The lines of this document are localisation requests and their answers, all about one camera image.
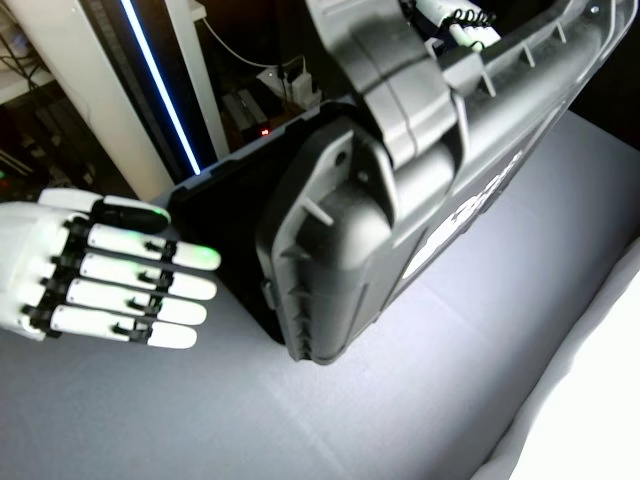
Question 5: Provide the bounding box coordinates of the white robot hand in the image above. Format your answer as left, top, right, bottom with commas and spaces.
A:
0, 187, 223, 351
413, 0, 503, 51

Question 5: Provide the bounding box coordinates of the black hard plastic case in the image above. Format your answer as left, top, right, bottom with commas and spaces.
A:
167, 0, 639, 366

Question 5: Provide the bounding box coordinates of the white shelf board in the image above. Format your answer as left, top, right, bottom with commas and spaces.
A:
0, 0, 57, 107

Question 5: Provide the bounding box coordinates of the white power strip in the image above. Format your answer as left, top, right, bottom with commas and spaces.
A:
256, 63, 324, 107

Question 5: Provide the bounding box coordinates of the blue-white light strip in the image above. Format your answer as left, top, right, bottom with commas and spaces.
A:
118, 0, 202, 177

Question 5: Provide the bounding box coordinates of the black device with red light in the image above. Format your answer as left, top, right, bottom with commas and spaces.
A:
221, 88, 275, 144

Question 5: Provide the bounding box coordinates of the grey table cloth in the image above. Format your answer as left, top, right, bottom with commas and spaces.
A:
0, 107, 640, 480

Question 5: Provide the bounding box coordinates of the wide white frame post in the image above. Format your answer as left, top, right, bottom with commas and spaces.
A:
7, 0, 174, 201

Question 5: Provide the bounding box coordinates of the thin white cable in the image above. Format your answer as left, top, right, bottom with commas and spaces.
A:
202, 17, 307, 69

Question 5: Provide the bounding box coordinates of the narrow white frame post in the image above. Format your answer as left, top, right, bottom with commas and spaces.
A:
164, 0, 232, 157

